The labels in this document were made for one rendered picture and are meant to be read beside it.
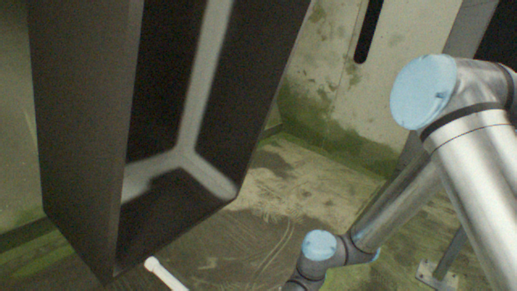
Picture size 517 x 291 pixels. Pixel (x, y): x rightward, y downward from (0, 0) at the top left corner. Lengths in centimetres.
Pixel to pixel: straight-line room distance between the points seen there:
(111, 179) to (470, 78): 67
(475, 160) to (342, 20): 227
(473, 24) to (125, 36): 221
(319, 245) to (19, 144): 144
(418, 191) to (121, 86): 64
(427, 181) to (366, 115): 194
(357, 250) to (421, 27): 186
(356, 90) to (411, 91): 212
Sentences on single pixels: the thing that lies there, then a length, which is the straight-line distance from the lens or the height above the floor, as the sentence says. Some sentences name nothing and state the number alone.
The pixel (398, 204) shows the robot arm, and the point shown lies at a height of 87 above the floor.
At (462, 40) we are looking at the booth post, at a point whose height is 120.
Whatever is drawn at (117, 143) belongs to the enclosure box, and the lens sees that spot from 64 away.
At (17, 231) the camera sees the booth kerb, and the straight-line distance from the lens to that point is 178.
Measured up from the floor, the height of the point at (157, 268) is 56.
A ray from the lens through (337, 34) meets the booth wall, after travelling 268.
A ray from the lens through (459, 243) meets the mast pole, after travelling 192.
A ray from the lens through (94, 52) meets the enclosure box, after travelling 63.
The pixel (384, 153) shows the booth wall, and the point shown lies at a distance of 268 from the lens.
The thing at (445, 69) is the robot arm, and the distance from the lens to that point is 51.
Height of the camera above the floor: 125
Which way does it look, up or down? 26 degrees down
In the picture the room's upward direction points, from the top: 10 degrees clockwise
